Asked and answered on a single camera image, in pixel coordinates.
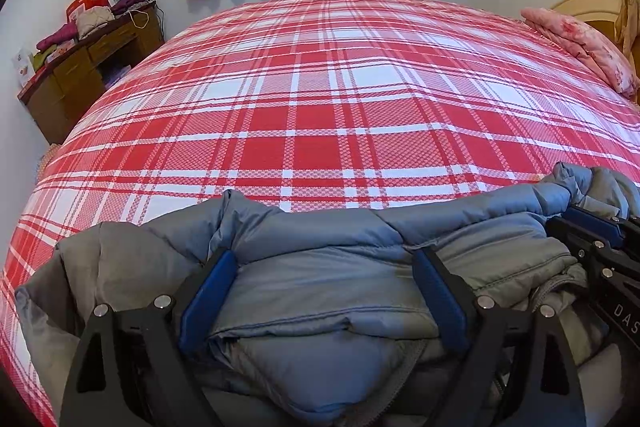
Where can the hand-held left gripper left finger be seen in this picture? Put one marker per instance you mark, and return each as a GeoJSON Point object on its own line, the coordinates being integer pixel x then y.
{"type": "Point", "coordinates": [205, 302]}

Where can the brown wooden desk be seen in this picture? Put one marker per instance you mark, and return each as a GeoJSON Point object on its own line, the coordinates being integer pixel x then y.
{"type": "Point", "coordinates": [70, 87]}

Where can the grey puffer jacket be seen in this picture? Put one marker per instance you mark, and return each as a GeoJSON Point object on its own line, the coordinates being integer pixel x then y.
{"type": "Point", "coordinates": [320, 267]}

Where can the beige side curtain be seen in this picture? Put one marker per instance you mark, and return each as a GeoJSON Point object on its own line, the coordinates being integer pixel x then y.
{"type": "Point", "coordinates": [629, 22]}

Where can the purple folded clothes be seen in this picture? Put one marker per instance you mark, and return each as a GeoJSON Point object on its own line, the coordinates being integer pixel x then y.
{"type": "Point", "coordinates": [129, 3]}

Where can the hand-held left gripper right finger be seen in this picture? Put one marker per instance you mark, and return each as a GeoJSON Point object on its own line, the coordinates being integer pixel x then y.
{"type": "Point", "coordinates": [445, 302]}

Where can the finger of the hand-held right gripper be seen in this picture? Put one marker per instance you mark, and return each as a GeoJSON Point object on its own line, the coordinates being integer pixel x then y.
{"type": "Point", "coordinates": [595, 224]}

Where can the beige folded clothes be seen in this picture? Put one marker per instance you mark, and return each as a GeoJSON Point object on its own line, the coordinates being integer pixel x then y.
{"type": "Point", "coordinates": [94, 23]}

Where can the maroon folded clothes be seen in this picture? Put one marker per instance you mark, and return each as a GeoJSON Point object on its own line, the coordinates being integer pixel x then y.
{"type": "Point", "coordinates": [56, 38]}

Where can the red gift box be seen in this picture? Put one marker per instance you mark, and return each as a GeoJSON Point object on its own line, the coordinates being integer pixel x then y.
{"type": "Point", "coordinates": [77, 9]}

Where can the small white box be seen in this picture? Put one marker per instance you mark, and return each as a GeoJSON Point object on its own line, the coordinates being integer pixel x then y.
{"type": "Point", "coordinates": [23, 68]}

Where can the wooden headboard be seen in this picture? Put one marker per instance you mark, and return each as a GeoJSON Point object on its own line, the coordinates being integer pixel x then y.
{"type": "Point", "coordinates": [585, 4]}

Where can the pink floral pillow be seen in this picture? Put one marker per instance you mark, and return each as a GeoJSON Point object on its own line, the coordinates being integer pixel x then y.
{"type": "Point", "coordinates": [585, 44]}

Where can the bed with red plaid sheet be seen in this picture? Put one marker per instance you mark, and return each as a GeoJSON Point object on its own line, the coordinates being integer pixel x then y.
{"type": "Point", "coordinates": [320, 107]}

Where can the green folded cloth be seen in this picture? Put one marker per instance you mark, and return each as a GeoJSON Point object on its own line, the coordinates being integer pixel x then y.
{"type": "Point", "coordinates": [45, 57]}

